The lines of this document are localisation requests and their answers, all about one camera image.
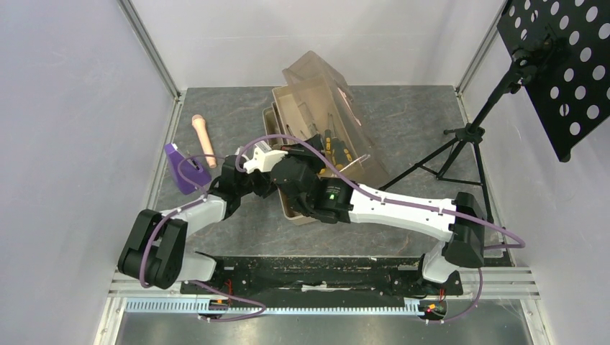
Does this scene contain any black-yellow screwdriver front cluster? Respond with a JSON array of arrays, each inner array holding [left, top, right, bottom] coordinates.
[[331, 137, 353, 169]]

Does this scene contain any beige translucent tool box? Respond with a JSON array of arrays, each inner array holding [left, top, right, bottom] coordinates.
[[273, 51, 390, 221]]

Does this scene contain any small black-yellow screwdriver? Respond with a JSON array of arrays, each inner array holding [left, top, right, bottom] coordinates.
[[324, 113, 335, 157]]

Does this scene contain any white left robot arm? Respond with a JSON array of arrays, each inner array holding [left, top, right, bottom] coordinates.
[[117, 155, 276, 293]]

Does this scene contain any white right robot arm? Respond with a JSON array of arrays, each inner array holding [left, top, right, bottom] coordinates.
[[254, 142, 484, 293]]

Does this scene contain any purple box with grid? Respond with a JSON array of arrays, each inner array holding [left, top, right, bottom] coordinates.
[[163, 143, 211, 195]]

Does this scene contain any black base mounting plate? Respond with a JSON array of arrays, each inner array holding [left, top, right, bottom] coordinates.
[[134, 254, 464, 308]]

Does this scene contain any black perforated panel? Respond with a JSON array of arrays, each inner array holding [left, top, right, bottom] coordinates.
[[497, 0, 609, 162]]

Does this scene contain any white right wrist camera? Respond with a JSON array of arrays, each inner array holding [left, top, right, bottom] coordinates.
[[242, 142, 288, 174]]

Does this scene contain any beige wooden handle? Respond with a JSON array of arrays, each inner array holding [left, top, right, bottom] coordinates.
[[191, 114, 217, 169]]

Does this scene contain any aluminium frame rail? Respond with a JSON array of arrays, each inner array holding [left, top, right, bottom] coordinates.
[[117, 0, 182, 101]]

